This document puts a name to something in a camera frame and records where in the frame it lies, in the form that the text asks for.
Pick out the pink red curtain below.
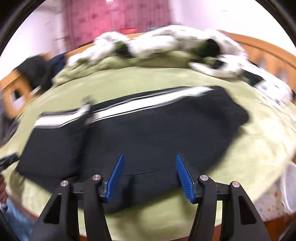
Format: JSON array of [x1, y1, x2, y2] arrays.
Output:
[[61, 0, 173, 52]]

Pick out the grey garment on footboard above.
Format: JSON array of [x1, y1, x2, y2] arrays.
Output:
[[0, 111, 19, 146]]

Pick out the white floral comforter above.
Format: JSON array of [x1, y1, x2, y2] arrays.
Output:
[[66, 25, 295, 105]]

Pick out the navy garment on footboard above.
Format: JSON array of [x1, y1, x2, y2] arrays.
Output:
[[48, 53, 66, 78]]

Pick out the green fleece blanket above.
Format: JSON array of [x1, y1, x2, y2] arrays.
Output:
[[52, 51, 218, 88]]

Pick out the dark navy striped pants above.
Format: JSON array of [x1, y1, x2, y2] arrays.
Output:
[[16, 86, 249, 214]]

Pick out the green bed sheet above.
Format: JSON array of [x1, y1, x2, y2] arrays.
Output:
[[1, 67, 295, 240]]

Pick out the white patterned mattress side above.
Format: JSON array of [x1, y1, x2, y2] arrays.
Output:
[[254, 162, 295, 221]]

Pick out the left hand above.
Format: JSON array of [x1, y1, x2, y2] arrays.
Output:
[[0, 175, 9, 203]]

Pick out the wooden bed frame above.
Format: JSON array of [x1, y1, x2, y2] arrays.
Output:
[[0, 29, 296, 241]]

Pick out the light blue sleeve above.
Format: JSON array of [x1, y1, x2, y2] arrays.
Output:
[[1, 198, 35, 241]]

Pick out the black jacket on footboard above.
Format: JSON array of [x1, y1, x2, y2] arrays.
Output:
[[16, 55, 52, 91]]

